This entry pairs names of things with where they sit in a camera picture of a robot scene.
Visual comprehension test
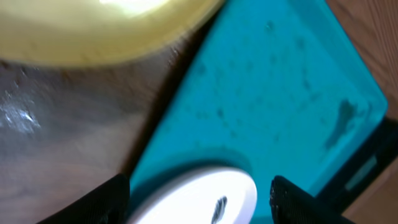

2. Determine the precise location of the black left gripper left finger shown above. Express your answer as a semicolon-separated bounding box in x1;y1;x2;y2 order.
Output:
39;174;130;224

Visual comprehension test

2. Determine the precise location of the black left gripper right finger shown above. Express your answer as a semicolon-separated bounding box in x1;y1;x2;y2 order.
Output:
269;175;353;224

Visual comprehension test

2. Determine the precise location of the pink-rimmed white plate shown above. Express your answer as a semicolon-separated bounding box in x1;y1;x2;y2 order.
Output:
127;167;257;224

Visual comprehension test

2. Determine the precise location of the yellow plate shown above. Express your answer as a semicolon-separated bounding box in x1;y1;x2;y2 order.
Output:
1;0;223;67

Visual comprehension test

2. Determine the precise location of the black rectangular tray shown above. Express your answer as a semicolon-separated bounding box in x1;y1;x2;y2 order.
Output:
316;117;397;213

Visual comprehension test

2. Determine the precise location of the teal plastic tray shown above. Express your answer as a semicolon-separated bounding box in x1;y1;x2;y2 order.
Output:
130;0;387;223

